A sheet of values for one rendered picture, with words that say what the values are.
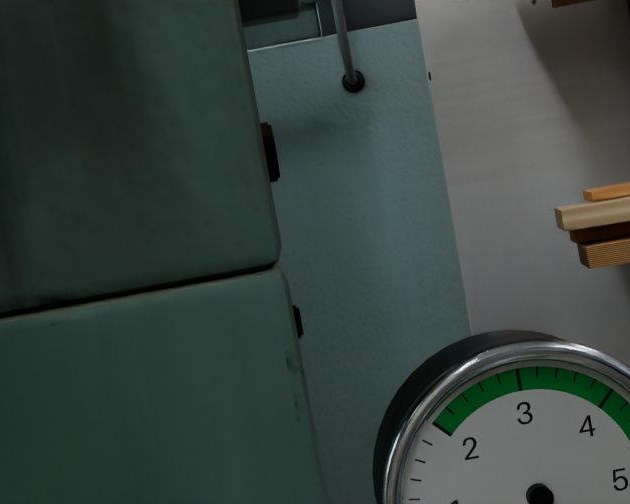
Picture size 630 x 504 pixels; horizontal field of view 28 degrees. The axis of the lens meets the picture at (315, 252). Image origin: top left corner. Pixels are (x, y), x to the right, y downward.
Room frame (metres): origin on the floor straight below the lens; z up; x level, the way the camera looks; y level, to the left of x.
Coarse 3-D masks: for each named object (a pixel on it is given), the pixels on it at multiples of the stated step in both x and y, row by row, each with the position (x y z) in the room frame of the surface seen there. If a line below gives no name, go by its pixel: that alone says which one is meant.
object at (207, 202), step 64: (0, 0) 0.30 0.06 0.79; (64, 0) 0.30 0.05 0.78; (128, 0) 0.31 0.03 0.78; (192, 0) 0.31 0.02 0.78; (0, 64) 0.30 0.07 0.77; (64, 64) 0.30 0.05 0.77; (128, 64) 0.31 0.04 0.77; (192, 64) 0.31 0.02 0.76; (0, 128) 0.30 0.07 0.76; (64, 128) 0.30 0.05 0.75; (128, 128) 0.31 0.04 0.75; (192, 128) 0.31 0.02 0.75; (256, 128) 0.31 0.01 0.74; (0, 192) 0.30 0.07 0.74; (64, 192) 0.30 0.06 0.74; (128, 192) 0.30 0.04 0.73; (192, 192) 0.31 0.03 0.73; (256, 192) 0.31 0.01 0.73; (0, 256) 0.30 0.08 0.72; (64, 256) 0.30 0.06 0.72; (128, 256) 0.30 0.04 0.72; (192, 256) 0.31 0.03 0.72; (256, 256) 0.31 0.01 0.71
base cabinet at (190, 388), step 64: (0, 320) 0.31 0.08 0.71; (64, 320) 0.30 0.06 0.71; (128, 320) 0.30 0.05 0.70; (192, 320) 0.31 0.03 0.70; (256, 320) 0.31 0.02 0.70; (0, 384) 0.30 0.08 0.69; (64, 384) 0.30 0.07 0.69; (128, 384) 0.30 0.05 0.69; (192, 384) 0.31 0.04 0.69; (256, 384) 0.31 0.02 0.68; (0, 448) 0.30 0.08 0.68; (64, 448) 0.30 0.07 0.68; (128, 448) 0.30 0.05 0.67; (192, 448) 0.31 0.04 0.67; (256, 448) 0.31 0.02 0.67
